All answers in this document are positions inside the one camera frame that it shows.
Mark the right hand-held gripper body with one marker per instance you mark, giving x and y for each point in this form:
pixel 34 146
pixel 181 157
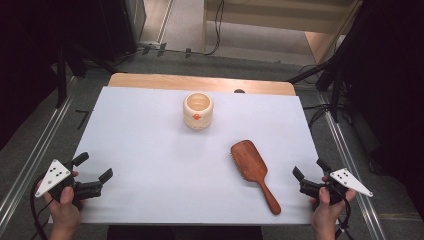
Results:
pixel 346 181

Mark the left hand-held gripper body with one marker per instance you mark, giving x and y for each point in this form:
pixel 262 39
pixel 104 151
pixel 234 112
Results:
pixel 53 176

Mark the wooden hairbrush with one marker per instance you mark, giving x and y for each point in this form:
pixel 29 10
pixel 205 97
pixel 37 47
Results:
pixel 250 163

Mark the cream ringed cup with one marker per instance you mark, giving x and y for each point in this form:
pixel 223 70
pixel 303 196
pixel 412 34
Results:
pixel 198 111

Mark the person's right hand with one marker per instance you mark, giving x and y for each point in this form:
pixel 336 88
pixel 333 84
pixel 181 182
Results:
pixel 325 213

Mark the person's left hand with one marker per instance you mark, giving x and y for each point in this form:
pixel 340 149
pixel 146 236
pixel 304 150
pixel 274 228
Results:
pixel 65 213

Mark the white table mat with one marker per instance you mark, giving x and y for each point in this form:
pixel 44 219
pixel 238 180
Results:
pixel 166 166

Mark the black metal stand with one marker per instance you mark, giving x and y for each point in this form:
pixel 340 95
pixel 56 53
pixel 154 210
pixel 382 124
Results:
pixel 61 76
pixel 335 86

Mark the dark curtain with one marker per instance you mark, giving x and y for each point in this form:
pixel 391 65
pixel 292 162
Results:
pixel 393 83
pixel 26 60

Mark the dark cabinet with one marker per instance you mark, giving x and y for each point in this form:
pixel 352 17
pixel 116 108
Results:
pixel 123 23

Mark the light wooden desk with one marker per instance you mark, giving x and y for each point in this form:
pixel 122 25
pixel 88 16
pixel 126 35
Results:
pixel 266 13

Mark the aluminium floor rail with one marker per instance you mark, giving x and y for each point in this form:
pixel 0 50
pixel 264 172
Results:
pixel 40 146
pixel 350 166

